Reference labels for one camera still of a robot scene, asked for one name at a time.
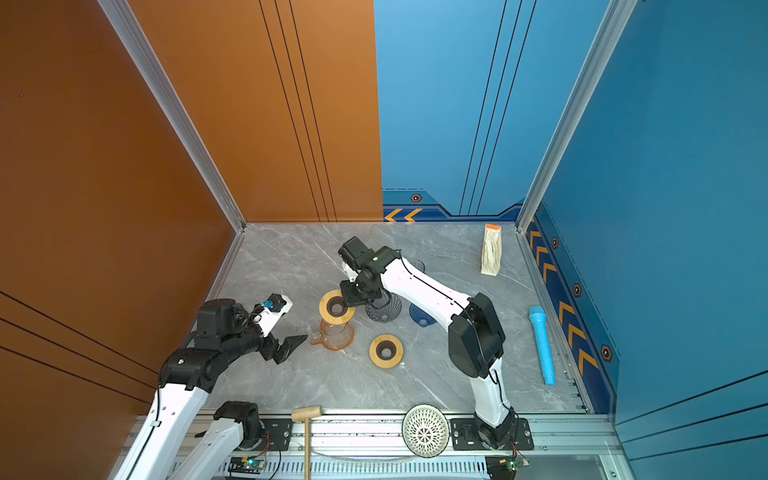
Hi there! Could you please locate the wooden ring holder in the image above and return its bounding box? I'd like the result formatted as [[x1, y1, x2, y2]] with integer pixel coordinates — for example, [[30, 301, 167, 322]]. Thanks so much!
[[369, 334, 404, 370], [319, 290, 355, 325]]

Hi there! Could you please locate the orange glass carafe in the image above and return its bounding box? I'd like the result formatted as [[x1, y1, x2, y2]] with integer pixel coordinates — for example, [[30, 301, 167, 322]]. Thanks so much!
[[309, 320, 355, 351]]

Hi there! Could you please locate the blue glass dripper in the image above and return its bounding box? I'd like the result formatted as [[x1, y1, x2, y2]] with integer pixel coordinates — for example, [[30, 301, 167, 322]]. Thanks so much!
[[409, 303, 437, 328]]

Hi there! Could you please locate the coffee filter pack orange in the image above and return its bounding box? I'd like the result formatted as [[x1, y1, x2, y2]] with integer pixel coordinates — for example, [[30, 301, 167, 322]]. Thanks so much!
[[481, 224, 502, 276]]

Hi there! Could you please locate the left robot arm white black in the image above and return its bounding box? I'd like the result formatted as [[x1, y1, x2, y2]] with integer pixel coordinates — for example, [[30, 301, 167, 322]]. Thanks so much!
[[116, 294, 306, 479]]

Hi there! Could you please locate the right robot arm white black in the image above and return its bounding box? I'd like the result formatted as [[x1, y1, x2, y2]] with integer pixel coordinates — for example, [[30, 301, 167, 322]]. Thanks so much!
[[338, 237, 515, 449]]

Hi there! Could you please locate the grey glass dripper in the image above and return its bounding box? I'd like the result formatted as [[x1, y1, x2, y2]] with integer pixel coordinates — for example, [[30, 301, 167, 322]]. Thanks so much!
[[365, 292, 402, 323]]

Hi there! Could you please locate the grey glass pitcher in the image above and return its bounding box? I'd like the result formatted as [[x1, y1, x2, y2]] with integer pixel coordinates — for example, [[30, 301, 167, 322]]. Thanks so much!
[[410, 259, 426, 273]]

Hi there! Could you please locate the wooden mallet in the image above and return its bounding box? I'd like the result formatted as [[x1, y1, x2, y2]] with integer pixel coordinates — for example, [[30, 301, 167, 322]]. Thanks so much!
[[291, 406, 323, 480]]

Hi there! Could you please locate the left green circuit board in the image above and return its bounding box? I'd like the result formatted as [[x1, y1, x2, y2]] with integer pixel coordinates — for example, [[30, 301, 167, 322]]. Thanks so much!
[[227, 456, 268, 476]]

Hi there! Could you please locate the green circuit board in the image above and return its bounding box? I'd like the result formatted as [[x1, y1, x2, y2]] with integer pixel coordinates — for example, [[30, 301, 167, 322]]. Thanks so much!
[[485, 456, 530, 480], [227, 456, 268, 476]]

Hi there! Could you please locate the white woven trivet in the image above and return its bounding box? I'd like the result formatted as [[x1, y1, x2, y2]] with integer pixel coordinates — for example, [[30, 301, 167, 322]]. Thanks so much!
[[402, 404, 450, 458]]

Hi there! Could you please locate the light blue cylinder roll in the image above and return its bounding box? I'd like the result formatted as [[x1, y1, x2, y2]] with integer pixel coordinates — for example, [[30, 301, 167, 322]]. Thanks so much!
[[529, 306, 556, 385]]

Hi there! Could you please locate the right green circuit board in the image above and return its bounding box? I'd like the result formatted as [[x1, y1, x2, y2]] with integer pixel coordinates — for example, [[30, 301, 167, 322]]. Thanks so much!
[[485, 456, 530, 480]]

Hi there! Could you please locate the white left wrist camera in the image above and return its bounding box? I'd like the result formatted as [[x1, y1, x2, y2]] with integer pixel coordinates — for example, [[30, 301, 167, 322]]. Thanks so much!
[[252, 293, 293, 337]]

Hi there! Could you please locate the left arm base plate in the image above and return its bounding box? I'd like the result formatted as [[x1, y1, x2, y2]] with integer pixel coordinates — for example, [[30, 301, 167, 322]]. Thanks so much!
[[236, 418, 294, 453]]

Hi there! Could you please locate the aluminium front rail frame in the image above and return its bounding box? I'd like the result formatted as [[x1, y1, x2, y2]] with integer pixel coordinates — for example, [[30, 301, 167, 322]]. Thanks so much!
[[107, 409, 637, 480]]

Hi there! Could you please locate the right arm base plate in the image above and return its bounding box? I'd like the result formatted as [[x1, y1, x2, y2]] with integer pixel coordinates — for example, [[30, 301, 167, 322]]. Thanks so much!
[[449, 417, 535, 452]]

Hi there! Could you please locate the left aluminium corner post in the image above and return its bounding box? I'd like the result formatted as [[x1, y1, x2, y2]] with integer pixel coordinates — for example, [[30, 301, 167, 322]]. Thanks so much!
[[97, 0, 247, 234]]

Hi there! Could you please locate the aluminium corner post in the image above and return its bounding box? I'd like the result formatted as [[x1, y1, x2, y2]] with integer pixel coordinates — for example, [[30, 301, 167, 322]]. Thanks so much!
[[97, 0, 247, 234], [515, 0, 638, 234]]

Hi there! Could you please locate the right aluminium corner post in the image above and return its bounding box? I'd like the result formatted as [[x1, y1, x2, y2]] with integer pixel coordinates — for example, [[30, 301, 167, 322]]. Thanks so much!
[[515, 0, 638, 234]]

